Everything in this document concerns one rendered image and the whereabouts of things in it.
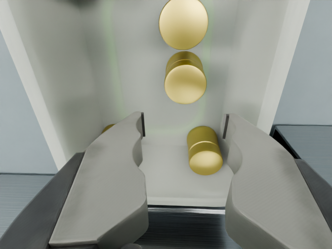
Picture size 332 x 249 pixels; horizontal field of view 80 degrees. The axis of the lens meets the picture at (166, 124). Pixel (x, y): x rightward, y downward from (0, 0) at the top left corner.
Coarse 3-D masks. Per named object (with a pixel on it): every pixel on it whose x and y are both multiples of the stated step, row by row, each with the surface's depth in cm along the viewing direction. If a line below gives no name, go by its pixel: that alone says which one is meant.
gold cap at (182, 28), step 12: (180, 0) 13; (192, 0) 13; (168, 12) 13; (180, 12) 13; (192, 12) 13; (204, 12) 13; (168, 24) 14; (180, 24) 14; (192, 24) 13; (204, 24) 13; (168, 36) 14; (180, 36) 14; (192, 36) 14; (204, 36) 14; (180, 48) 14
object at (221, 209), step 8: (152, 208) 25; (160, 208) 25; (168, 208) 25; (176, 208) 25; (184, 208) 25; (192, 208) 25; (200, 208) 25; (208, 208) 25; (216, 208) 25; (224, 208) 25
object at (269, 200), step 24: (240, 120) 11; (240, 144) 9; (264, 144) 9; (240, 168) 8; (264, 168) 8; (288, 168) 8; (240, 192) 7; (264, 192) 7; (288, 192) 7; (240, 216) 6; (264, 216) 6; (288, 216) 6; (312, 216) 6; (240, 240) 7; (264, 240) 6; (288, 240) 5; (312, 240) 5
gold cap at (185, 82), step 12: (168, 60) 19; (180, 60) 16; (192, 60) 16; (168, 72) 15; (180, 72) 15; (192, 72) 15; (168, 84) 16; (180, 84) 16; (192, 84) 16; (204, 84) 16; (168, 96) 16; (180, 96) 16; (192, 96) 16
